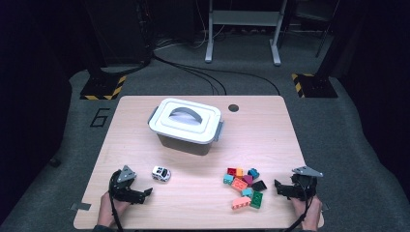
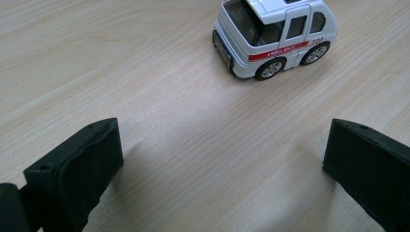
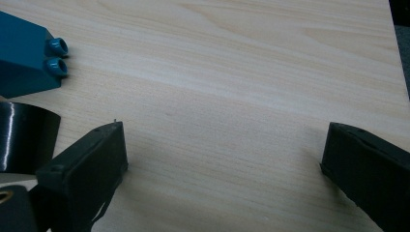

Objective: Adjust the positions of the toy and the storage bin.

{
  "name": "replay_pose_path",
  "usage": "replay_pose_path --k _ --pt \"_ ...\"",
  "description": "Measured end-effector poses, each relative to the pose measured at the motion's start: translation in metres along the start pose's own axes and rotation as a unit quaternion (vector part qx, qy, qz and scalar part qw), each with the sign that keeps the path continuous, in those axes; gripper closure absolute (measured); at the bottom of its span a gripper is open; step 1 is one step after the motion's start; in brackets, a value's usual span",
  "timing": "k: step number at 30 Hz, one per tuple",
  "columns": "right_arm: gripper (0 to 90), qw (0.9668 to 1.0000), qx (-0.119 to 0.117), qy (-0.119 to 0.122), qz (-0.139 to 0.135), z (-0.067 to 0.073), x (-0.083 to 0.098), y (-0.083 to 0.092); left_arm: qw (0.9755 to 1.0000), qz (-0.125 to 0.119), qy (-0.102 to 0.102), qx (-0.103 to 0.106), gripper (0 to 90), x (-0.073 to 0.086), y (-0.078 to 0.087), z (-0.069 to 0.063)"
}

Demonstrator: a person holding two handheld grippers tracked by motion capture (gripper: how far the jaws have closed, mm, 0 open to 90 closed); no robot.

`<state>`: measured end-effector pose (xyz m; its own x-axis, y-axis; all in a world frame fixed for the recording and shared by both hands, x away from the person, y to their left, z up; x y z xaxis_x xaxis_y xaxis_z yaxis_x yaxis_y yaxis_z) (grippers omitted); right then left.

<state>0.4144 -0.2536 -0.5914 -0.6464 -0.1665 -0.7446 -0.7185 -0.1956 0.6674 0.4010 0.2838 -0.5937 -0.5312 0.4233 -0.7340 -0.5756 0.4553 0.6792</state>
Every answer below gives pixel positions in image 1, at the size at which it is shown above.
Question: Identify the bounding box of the pink toy block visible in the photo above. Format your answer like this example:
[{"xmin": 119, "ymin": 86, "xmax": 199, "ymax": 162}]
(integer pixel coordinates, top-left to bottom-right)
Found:
[{"xmin": 231, "ymin": 196, "xmax": 252, "ymax": 211}]

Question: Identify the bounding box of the white toy car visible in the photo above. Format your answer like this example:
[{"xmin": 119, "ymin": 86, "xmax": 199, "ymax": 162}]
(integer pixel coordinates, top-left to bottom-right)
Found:
[{"xmin": 151, "ymin": 165, "xmax": 172, "ymax": 183}]

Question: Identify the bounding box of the hand-held gripper cable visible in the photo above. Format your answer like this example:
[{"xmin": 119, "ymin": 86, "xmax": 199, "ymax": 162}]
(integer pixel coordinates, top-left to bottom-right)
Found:
[
  {"xmin": 282, "ymin": 178, "xmax": 315, "ymax": 232},
  {"xmin": 108, "ymin": 180, "xmax": 126, "ymax": 232}
]

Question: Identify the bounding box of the coral toy block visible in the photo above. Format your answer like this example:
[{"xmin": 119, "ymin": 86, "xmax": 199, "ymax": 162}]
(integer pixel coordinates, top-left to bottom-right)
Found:
[{"xmin": 230, "ymin": 177, "xmax": 249, "ymax": 193}]

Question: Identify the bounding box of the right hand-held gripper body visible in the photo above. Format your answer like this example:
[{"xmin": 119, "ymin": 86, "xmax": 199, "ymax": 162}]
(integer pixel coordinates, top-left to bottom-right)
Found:
[{"xmin": 282, "ymin": 165, "xmax": 324, "ymax": 201}]

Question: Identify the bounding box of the left hand-held gripper cable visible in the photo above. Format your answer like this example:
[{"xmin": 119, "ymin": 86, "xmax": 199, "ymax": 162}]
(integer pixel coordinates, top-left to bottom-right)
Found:
[{"xmin": 108, "ymin": 180, "xmax": 126, "ymax": 232}]

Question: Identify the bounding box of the dark metal stand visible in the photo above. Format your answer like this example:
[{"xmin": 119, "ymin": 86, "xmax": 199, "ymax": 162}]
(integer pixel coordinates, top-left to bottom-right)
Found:
[{"xmin": 294, "ymin": 0, "xmax": 341, "ymax": 58}]

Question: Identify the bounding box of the black yellow striped stand base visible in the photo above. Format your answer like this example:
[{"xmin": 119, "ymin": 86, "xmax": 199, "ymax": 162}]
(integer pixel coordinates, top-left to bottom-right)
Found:
[
  {"xmin": 79, "ymin": 74, "xmax": 128, "ymax": 101},
  {"xmin": 291, "ymin": 72, "xmax": 338, "ymax": 99}
]

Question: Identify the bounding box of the white floor cable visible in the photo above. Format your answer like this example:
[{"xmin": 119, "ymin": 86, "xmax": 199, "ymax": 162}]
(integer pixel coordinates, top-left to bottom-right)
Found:
[{"xmin": 154, "ymin": 30, "xmax": 208, "ymax": 51}]

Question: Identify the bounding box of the clear brown storage box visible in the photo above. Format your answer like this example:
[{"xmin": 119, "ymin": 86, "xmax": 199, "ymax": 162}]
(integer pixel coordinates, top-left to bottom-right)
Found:
[{"xmin": 147, "ymin": 105, "xmax": 225, "ymax": 157}]

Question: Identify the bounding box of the right hand-held gripper cable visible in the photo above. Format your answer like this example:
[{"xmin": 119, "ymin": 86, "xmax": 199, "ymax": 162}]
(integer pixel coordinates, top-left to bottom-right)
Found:
[{"xmin": 282, "ymin": 178, "xmax": 315, "ymax": 232}]

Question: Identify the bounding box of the person's right hand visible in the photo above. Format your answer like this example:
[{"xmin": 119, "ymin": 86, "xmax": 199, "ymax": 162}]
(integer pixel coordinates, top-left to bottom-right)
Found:
[{"xmin": 289, "ymin": 196, "xmax": 324, "ymax": 231}]

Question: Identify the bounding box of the person's left hand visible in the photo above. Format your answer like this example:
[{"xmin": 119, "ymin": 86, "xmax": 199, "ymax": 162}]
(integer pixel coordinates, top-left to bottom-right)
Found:
[{"xmin": 97, "ymin": 191, "xmax": 130, "ymax": 227}]

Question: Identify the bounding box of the green toy block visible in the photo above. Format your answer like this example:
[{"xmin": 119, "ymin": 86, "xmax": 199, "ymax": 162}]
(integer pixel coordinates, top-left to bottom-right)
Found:
[{"xmin": 249, "ymin": 190, "xmax": 264, "ymax": 210}]

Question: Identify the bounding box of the black equipment cabinet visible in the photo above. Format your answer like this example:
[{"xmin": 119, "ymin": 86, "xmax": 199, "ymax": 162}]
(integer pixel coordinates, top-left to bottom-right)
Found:
[{"xmin": 85, "ymin": 0, "xmax": 153, "ymax": 66}]

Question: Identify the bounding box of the white metal stand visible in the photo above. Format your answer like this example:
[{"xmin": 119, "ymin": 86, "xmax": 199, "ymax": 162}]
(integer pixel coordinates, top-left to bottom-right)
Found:
[{"xmin": 204, "ymin": 0, "xmax": 289, "ymax": 67}]

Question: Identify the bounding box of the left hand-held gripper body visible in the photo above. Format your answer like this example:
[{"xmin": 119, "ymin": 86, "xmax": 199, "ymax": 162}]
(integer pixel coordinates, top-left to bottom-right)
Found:
[{"xmin": 108, "ymin": 164, "xmax": 145, "ymax": 204}]

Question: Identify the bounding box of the black floor cable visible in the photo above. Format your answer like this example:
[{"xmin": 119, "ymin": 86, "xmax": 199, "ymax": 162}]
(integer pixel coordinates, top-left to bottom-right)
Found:
[
  {"xmin": 180, "ymin": 64, "xmax": 280, "ymax": 97},
  {"xmin": 152, "ymin": 53, "xmax": 227, "ymax": 97}
]

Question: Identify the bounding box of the white lid with grey handle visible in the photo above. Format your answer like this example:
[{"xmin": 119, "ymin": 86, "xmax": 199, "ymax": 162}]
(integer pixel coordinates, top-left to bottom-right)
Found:
[{"xmin": 148, "ymin": 97, "xmax": 223, "ymax": 145}]

